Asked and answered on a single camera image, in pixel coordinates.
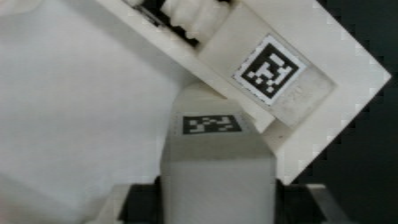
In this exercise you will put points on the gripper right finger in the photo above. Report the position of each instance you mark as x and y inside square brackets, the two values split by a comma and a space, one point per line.
[306, 205]

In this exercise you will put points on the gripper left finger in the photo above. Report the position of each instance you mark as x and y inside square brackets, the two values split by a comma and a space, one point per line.
[132, 205]

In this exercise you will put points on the white table leg with tag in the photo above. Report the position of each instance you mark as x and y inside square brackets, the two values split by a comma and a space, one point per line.
[217, 167]

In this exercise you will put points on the white square table top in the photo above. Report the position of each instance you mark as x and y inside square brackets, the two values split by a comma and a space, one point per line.
[95, 69]

